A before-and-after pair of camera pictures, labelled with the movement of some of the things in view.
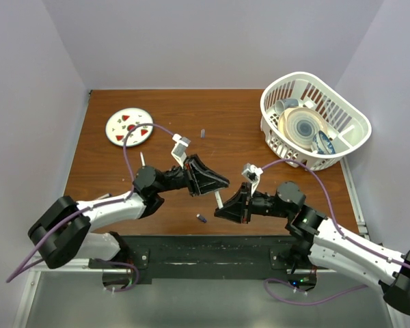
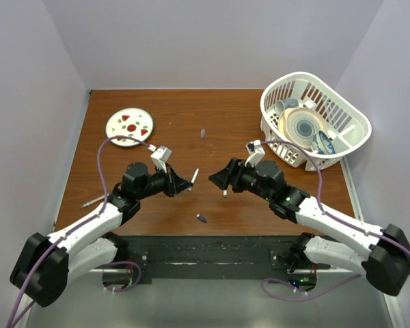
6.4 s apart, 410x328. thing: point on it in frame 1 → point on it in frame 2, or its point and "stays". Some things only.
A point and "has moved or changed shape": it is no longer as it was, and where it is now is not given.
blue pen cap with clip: x=201 y=218 stays
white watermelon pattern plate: x=120 y=122 stays
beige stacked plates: x=299 y=126 stays
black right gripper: x=236 y=207 → x=230 y=175
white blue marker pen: x=142 y=159 has moved or changed shape
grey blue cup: x=282 y=104 stays
